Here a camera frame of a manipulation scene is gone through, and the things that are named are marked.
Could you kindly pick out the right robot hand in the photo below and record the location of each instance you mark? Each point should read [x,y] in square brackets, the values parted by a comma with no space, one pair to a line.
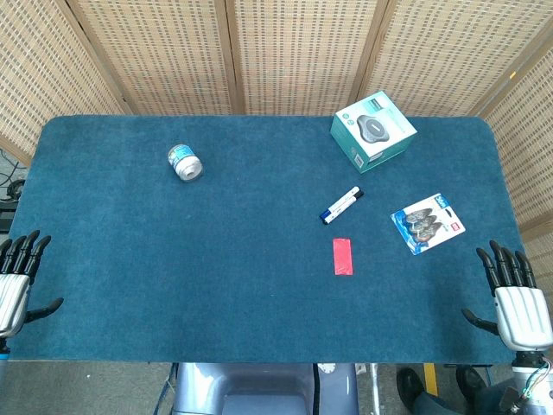
[520,313]

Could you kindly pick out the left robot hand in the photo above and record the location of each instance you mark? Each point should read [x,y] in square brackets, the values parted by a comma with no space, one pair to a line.
[10,298]

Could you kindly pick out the red card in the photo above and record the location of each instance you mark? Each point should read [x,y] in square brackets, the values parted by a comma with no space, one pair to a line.
[342,257]

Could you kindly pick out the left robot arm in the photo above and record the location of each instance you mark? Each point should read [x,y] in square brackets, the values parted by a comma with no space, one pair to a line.
[2,359]

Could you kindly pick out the blister pack of clips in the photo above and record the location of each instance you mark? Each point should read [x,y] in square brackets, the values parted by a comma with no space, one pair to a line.
[427,222]

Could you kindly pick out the black shoe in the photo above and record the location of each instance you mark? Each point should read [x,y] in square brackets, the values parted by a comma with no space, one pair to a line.
[412,389]

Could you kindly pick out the black capped white marker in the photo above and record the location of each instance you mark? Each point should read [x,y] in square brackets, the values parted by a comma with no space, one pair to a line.
[344,209]

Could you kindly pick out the blue capped white marker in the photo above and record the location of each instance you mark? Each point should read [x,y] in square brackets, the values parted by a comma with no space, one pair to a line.
[339,204]

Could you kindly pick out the small clear plastic jar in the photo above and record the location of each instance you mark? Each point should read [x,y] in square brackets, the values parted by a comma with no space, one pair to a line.
[185,162]

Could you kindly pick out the teal speaker box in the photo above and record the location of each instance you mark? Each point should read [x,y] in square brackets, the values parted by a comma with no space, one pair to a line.
[373,132]

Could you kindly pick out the blue felt table mat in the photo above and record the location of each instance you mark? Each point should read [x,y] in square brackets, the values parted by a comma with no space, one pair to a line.
[259,242]

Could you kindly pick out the grey robot torso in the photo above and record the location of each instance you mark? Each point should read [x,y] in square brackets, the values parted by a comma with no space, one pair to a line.
[259,389]

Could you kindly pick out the woven bamboo folding screen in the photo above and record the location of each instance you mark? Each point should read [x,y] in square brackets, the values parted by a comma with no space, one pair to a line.
[276,56]

